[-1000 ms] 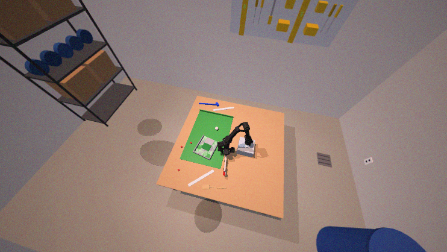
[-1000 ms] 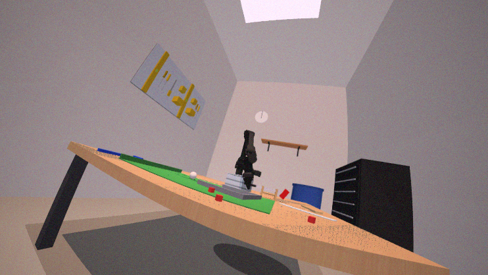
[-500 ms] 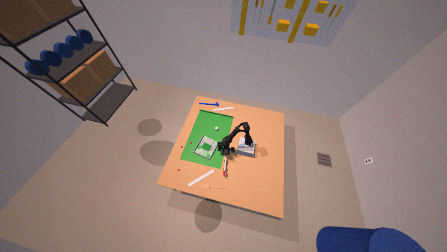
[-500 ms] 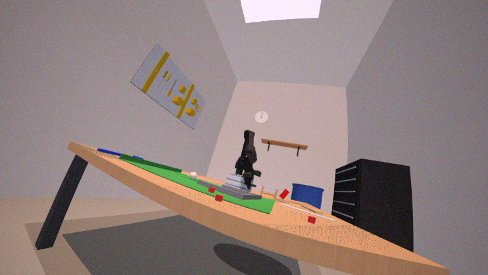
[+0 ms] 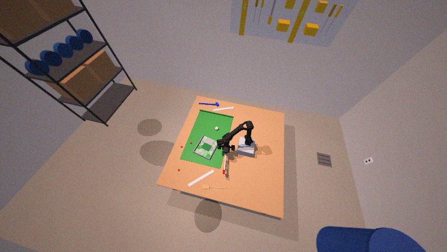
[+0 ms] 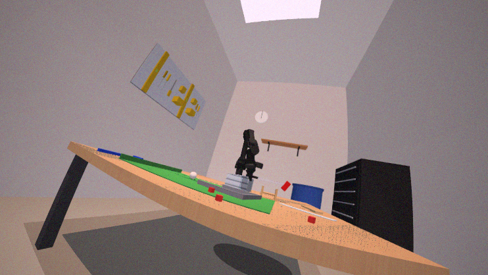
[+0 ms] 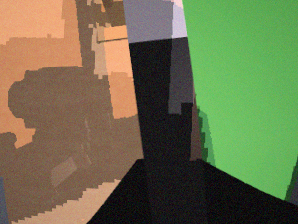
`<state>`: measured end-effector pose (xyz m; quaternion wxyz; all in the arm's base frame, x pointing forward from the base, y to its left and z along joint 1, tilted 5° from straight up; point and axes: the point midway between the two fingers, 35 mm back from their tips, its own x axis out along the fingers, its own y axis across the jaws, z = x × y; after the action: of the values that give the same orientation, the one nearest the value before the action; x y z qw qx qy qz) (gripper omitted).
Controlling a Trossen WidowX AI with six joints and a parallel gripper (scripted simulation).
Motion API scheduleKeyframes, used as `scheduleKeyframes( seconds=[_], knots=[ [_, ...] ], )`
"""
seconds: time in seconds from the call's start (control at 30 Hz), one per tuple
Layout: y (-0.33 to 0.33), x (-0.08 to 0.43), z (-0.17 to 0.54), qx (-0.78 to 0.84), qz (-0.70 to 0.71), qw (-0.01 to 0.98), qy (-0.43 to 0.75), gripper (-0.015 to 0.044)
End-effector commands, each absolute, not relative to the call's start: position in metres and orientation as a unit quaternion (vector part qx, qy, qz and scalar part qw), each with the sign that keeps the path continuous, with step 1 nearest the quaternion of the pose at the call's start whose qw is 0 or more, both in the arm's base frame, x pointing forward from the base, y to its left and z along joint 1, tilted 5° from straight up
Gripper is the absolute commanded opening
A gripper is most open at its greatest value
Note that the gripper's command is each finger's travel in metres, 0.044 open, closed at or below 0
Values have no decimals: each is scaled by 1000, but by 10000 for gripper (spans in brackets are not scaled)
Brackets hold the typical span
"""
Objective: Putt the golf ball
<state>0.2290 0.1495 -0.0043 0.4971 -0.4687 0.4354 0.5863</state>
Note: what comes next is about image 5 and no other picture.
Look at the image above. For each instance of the green rectangular mat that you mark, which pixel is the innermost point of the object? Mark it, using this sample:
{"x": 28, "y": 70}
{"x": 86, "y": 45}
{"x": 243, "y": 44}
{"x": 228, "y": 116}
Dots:
{"x": 205, "y": 124}

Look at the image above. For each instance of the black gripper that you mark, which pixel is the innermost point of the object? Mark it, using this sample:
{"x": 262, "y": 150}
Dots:
{"x": 232, "y": 147}

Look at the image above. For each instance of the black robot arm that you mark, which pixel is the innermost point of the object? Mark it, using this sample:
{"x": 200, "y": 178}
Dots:
{"x": 228, "y": 137}

